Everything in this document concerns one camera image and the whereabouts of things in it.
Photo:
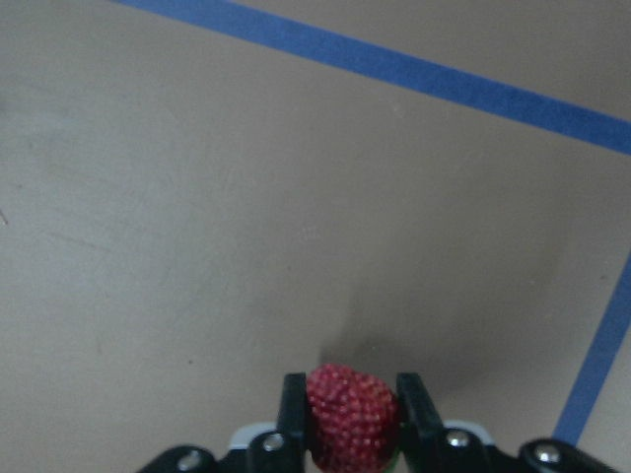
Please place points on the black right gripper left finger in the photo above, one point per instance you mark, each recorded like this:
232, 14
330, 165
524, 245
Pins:
283, 449

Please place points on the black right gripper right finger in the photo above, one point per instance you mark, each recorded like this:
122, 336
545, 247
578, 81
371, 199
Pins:
430, 444

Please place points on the red strawberry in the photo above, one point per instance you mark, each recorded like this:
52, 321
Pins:
355, 420

